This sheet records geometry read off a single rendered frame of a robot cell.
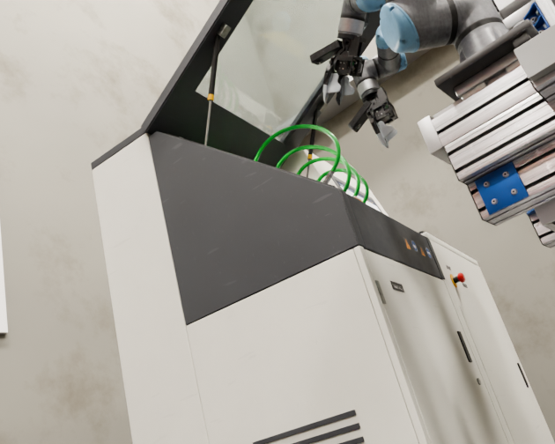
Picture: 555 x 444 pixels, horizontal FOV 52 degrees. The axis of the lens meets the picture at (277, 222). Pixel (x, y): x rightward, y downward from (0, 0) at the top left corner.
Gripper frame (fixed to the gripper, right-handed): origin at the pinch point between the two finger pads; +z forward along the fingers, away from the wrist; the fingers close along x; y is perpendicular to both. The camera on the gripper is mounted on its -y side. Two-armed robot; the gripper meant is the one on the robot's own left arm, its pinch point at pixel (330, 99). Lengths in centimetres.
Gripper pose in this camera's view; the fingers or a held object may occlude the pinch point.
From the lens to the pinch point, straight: 184.0
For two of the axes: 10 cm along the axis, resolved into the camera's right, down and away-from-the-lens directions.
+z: -1.7, 9.5, 2.4
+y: 7.6, 2.8, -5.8
